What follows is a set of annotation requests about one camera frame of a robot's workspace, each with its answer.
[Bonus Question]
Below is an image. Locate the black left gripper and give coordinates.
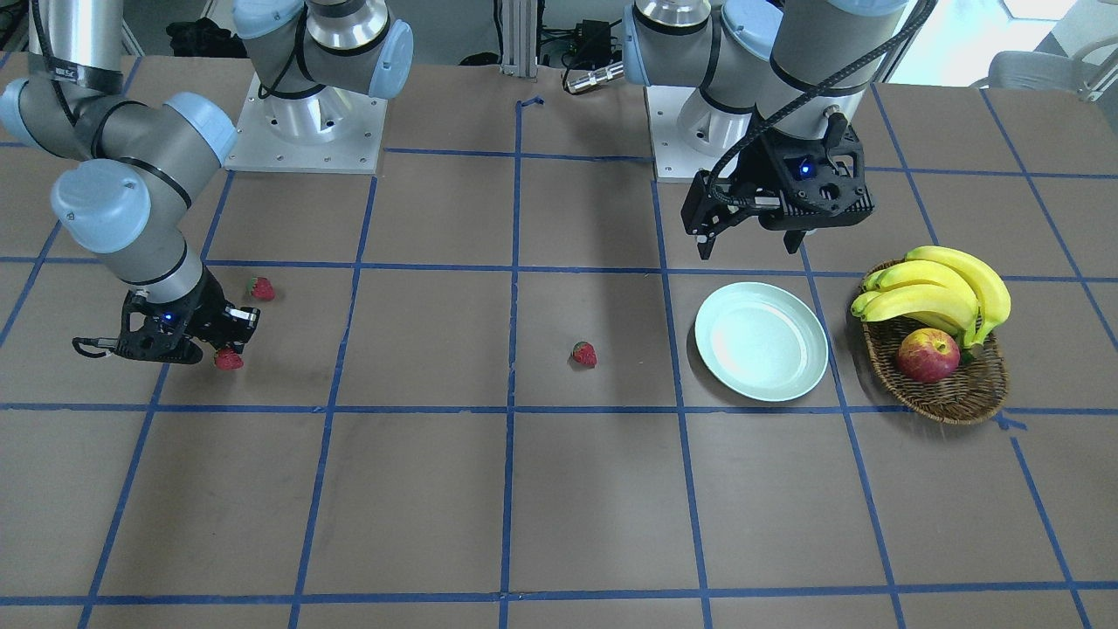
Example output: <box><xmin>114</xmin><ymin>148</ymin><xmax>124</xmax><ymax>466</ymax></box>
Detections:
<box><xmin>681</xmin><ymin>113</ymin><xmax>875</xmax><ymax>261</ymax></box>

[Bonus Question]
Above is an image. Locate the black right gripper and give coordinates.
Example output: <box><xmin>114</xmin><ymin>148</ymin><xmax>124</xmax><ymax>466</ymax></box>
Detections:
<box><xmin>108</xmin><ymin>271</ymin><xmax>262</xmax><ymax>366</ymax></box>

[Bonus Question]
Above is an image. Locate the red strawberry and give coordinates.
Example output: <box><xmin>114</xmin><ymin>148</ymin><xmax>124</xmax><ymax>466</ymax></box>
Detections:
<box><xmin>214</xmin><ymin>347</ymin><xmax>244</xmax><ymax>371</ymax></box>
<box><xmin>571</xmin><ymin>340</ymin><xmax>598</xmax><ymax>368</ymax></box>
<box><xmin>246</xmin><ymin>276</ymin><xmax>276</xmax><ymax>302</ymax></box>

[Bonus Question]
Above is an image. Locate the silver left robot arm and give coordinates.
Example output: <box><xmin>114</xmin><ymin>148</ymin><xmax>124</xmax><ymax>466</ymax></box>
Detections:
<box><xmin>622</xmin><ymin>1</ymin><xmax>915</xmax><ymax>259</ymax></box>

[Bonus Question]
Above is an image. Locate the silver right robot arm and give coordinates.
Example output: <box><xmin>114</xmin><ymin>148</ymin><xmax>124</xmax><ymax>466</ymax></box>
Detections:
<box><xmin>3</xmin><ymin>1</ymin><xmax>414</xmax><ymax>370</ymax></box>

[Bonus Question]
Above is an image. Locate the light green plate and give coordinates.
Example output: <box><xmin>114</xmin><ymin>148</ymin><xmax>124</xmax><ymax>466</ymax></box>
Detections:
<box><xmin>694</xmin><ymin>282</ymin><xmax>830</xmax><ymax>402</ymax></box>

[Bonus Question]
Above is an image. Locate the yellow banana bunch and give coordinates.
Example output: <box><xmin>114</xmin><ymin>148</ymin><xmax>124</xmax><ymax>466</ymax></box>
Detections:
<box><xmin>850</xmin><ymin>245</ymin><xmax>1011</xmax><ymax>350</ymax></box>

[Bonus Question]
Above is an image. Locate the red apple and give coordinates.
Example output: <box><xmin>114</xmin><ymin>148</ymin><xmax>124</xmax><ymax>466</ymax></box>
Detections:
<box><xmin>896</xmin><ymin>328</ymin><xmax>961</xmax><ymax>384</ymax></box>

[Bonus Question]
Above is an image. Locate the wicker fruit basket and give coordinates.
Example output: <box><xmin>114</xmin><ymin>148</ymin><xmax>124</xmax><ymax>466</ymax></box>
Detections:
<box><xmin>860</xmin><ymin>259</ymin><xmax>1011</xmax><ymax>426</ymax></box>

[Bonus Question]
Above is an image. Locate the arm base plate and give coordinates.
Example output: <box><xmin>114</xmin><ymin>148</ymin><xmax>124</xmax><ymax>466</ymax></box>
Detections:
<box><xmin>645</xmin><ymin>85</ymin><xmax>755</xmax><ymax>183</ymax></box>
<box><xmin>224</xmin><ymin>76</ymin><xmax>388</xmax><ymax>175</ymax></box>

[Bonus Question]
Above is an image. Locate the silver cable connector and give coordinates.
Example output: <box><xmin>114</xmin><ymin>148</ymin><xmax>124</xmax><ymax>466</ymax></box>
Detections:
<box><xmin>562</xmin><ymin>61</ymin><xmax>625</xmax><ymax>95</ymax></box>

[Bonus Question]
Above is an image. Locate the aluminium frame post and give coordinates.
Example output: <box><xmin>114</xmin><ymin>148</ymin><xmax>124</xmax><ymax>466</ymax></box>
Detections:
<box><xmin>493</xmin><ymin>1</ymin><xmax>544</xmax><ymax>82</ymax></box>

